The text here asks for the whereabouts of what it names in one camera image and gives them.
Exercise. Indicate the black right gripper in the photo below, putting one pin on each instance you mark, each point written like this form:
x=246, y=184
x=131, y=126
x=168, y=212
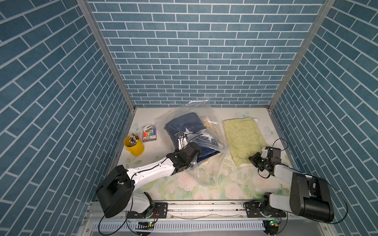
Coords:
x=253, y=158

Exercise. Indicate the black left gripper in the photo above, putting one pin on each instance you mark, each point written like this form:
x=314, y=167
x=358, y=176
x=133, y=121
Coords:
x=177, y=153

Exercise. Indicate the clear plastic vacuum bag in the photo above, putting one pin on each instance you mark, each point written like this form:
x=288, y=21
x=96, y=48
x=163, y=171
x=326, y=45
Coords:
x=206, y=172

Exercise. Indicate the pale yellow fleece blanket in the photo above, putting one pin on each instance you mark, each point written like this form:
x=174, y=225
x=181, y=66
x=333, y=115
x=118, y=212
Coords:
x=244, y=139

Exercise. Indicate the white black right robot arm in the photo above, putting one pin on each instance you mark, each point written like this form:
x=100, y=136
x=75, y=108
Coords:
x=309, y=196

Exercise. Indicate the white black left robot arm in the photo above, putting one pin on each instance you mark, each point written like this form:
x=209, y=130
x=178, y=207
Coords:
x=116, y=192

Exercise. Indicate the navy blue star blanket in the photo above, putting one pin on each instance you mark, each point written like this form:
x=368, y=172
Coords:
x=191, y=125

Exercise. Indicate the highlighter pen pack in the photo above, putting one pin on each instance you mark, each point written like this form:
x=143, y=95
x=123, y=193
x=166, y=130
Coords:
x=150, y=136

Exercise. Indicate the white small stapler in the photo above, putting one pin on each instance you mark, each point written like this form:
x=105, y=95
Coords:
x=148, y=128

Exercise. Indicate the yellow pen cup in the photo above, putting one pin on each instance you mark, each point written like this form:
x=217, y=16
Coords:
x=136, y=150

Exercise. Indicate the pencils bundle in cup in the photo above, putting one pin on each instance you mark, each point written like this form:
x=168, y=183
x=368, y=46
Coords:
x=133, y=139

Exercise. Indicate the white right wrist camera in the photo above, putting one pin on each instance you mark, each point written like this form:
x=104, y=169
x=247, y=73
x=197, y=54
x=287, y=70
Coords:
x=272, y=154

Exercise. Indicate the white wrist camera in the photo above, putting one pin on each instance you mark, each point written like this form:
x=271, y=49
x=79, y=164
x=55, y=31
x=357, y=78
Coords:
x=272, y=154
x=182, y=142

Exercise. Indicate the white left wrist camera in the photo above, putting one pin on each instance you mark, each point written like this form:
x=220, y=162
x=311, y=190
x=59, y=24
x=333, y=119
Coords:
x=182, y=142

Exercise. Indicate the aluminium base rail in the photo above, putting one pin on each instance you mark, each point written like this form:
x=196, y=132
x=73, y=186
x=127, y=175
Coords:
x=200, y=218

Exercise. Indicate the aluminium corner post right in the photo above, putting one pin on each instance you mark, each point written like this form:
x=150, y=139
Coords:
x=314, y=28

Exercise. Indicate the aluminium corner post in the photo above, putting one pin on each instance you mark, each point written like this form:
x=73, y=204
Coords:
x=314, y=28
x=89, y=17

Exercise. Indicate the aluminium corner post left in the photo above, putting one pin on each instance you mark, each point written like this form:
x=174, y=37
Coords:
x=89, y=17

